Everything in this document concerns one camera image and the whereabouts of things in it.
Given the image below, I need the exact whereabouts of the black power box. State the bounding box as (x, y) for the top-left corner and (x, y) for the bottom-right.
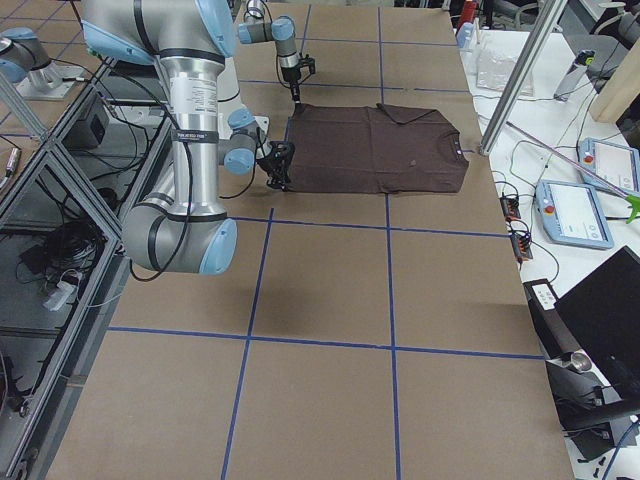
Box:
(523, 279), (558, 312)

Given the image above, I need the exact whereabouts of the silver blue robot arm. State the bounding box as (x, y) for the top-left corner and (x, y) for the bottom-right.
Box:
(82, 1), (295, 275)
(237, 1), (315, 104)

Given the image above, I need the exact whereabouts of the aluminium frame post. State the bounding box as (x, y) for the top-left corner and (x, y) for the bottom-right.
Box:
(479, 0), (567, 156)

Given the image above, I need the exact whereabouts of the clear plastic bag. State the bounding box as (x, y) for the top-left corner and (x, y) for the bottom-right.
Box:
(476, 50), (518, 92)

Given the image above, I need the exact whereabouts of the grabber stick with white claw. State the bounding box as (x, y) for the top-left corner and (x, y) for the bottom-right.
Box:
(506, 121), (640, 224)

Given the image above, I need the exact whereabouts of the small circuit board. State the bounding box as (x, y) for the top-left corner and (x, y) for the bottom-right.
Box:
(499, 195), (533, 265)

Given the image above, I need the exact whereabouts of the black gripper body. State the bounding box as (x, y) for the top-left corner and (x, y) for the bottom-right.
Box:
(258, 149), (290, 185)
(280, 66), (302, 88)

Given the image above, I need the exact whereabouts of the black monitor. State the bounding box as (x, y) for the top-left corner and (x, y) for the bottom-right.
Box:
(556, 246), (639, 398)

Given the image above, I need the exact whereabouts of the dark brown t-shirt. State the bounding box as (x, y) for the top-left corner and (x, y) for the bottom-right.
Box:
(287, 103), (469, 194)

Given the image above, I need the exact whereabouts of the teach pendant tablet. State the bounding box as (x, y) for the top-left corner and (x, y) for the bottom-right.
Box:
(535, 180), (614, 250)
(578, 138), (639, 193)

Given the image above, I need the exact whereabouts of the red cylinder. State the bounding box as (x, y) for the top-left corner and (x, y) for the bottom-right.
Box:
(460, 0), (476, 23)

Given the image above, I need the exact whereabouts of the far teach pendant tablet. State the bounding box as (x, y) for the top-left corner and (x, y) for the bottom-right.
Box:
(578, 138), (639, 193)

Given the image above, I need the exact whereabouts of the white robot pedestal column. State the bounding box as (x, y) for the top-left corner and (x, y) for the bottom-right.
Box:
(217, 58), (246, 149)

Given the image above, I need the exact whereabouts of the near teach pendant tablet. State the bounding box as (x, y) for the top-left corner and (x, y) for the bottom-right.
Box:
(535, 180), (614, 250)

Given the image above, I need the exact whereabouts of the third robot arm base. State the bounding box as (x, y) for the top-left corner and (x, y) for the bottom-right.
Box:
(1, 27), (84, 101)

